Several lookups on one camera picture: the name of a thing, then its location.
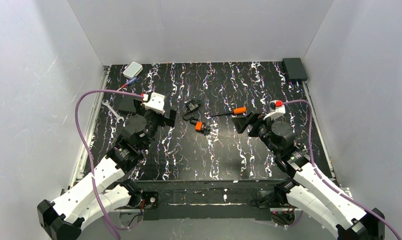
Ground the black padlock with keys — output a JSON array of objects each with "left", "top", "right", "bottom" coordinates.
[{"left": 182, "top": 99, "right": 202, "bottom": 121}]

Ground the orange padlock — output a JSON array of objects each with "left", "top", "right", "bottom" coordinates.
[{"left": 190, "top": 119, "right": 211, "bottom": 136}]

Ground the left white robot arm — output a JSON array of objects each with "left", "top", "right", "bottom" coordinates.
[{"left": 37, "top": 108, "right": 177, "bottom": 240}]

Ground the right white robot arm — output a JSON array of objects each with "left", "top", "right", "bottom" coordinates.
[{"left": 232, "top": 112, "right": 385, "bottom": 240}]

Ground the black flat box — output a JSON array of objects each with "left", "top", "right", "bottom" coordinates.
[{"left": 117, "top": 96, "right": 146, "bottom": 115}]

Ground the blue red small screwdriver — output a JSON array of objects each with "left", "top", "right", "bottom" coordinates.
[{"left": 117, "top": 76, "right": 138, "bottom": 91}]

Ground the silver open-end wrench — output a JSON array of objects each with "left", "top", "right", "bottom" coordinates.
[{"left": 102, "top": 100, "right": 124, "bottom": 123}]

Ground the white rectangular box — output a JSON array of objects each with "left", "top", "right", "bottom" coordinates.
[{"left": 123, "top": 62, "right": 143, "bottom": 79}]

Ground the black box in corner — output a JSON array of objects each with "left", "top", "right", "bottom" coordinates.
[{"left": 282, "top": 57, "right": 308, "bottom": 83}]

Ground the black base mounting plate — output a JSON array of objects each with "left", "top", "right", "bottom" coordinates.
[{"left": 119, "top": 179, "right": 299, "bottom": 226}]

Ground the orange handle screwdriver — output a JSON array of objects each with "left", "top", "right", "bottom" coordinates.
[{"left": 211, "top": 107, "right": 247, "bottom": 117}]

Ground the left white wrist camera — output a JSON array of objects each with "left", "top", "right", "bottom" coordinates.
[{"left": 141, "top": 92, "right": 165, "bottom": 115}]

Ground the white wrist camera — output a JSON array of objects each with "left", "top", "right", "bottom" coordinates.
[
  {"left": 141, "top": 92, "right": 165, "bottom": 115},
  {"left": 263, "top": 100, "right": 286, "bottom": 120}
]

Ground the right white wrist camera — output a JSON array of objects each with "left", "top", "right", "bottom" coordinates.
[{"left": 263, "top": 100, "right": 286, "bottom": 120}]

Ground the aluminium frame rail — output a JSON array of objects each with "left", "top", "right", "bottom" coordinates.
[{"left": 67, "top": 65, "right": 111, "bottom": 189}]

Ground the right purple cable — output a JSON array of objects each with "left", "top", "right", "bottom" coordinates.
[{"left": 280, "top": 99, "right": 402, "bottom": 240}]

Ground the purple cable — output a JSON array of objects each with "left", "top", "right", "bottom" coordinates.
[
  {"left": 280, "top": 99, "right": 402, "bottom": 240},
  {"left": 75, "top": 89, "right": 148, "bottom": 240}
]

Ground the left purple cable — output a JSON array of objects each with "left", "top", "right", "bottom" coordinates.
[{"left": 75, "top": 89, "right": 148, "bottom": 240}]

